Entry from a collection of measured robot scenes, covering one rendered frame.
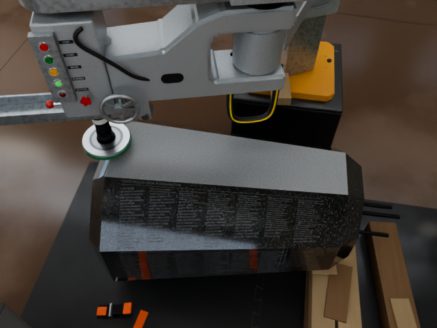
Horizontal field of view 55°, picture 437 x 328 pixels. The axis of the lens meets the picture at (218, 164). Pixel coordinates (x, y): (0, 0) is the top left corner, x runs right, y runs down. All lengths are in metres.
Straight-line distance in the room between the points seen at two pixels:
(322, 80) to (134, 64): 1.22
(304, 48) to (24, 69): 2.49
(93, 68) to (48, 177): 1.64
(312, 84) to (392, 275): 1.15
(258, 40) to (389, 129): 2.04
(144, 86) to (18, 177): 1.74
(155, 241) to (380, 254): 1.33
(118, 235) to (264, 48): 1.02
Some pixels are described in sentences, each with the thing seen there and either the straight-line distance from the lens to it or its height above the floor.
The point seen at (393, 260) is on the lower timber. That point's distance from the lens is 2.61.
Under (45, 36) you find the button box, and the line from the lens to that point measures 1.47.
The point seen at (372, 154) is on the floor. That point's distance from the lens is 3.19.
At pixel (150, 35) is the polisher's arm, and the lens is 1.59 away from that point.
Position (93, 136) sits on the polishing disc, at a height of 0.90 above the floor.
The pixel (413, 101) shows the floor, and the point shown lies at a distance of 3.70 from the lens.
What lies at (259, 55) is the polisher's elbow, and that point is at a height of 1.36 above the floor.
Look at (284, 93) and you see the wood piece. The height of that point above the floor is 0.83.
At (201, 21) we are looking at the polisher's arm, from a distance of 1.46.
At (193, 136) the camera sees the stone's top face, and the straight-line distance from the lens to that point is 1.97.
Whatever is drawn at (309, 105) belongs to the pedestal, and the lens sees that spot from 2.32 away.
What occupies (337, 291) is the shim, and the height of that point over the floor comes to 0.26.
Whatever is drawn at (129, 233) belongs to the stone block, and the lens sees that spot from 1.91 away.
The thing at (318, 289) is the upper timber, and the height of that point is 0.24.
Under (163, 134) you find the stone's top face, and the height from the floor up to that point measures 0.84.
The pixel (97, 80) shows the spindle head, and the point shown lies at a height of 1.32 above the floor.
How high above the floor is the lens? 2.32
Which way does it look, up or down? 52 degrees down
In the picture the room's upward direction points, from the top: 1 degrees clockwise
